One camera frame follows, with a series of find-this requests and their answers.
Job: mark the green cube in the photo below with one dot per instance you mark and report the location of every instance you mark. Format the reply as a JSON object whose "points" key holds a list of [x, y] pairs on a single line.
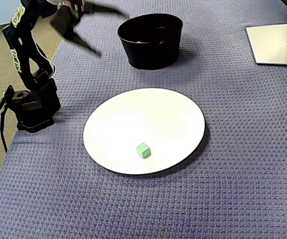
{"points": [[143, 150]]}

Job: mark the white round plate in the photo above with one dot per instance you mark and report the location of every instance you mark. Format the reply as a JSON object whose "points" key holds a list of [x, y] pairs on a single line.
{"points": [[178, 129]]}

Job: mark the blue waffle cloth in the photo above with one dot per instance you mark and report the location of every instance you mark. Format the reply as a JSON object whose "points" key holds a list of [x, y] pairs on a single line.
{"points": [[232, 199]]}

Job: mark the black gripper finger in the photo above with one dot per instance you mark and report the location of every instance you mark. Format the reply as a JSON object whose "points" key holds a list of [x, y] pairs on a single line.
{"points": [[83, 44], [103, 10]]}

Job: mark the black robot arm with stickers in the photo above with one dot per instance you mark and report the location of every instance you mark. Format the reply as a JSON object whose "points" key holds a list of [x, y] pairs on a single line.
{"points": [[38, 107]]}

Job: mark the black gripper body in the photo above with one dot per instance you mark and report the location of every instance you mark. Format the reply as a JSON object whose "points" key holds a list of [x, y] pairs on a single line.
{"points": [[67, 29]]}

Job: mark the white monitor stand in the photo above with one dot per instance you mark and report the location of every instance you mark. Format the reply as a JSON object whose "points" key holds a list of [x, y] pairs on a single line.
{"points": [[270, 44]]}

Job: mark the black bucket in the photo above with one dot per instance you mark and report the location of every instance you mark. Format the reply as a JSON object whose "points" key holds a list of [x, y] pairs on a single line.
{"points": [[153, 54]]}

